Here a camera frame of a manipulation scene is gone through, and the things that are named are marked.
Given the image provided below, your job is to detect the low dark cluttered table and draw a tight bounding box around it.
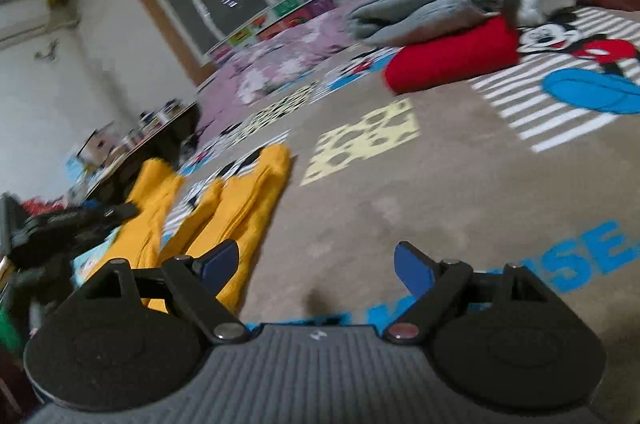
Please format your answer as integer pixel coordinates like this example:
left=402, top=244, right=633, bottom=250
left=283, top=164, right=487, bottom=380
left=74, top=103, right=201, bottom=204

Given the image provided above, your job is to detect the purple floral quilt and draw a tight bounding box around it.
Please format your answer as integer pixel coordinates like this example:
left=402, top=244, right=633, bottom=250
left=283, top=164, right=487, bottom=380
left=196, top=0, right=367, bottom=145

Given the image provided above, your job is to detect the red folded garment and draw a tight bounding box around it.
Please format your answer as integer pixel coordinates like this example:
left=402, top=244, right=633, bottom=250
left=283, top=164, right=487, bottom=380
left=383, top=15, right=520, bottom=95

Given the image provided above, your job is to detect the red patterned clothing pile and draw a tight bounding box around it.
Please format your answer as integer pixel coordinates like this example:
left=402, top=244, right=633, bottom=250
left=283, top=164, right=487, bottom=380
left=21, top=197, right=66, bottom=216

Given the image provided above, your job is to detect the colourful alphabet foam border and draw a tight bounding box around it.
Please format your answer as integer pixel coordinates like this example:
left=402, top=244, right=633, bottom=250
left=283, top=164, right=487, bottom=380
left=205, top=0, right=347, bottom=64

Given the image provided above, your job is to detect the grey Mickey Mouse blanket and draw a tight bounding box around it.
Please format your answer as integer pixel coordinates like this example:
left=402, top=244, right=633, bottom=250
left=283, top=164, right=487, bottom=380
left=74, top=3, right=640, bottom=424

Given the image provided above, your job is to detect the yellow knitted sweater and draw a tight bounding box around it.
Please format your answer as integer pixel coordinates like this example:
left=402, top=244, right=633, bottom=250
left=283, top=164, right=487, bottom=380
left=89, top=144, right=292, bottom=315

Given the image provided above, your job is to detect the grey folded garment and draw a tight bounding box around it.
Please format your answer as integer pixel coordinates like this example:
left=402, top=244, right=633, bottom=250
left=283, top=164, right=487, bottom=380
left=347, top=0, right=520, bottom=47

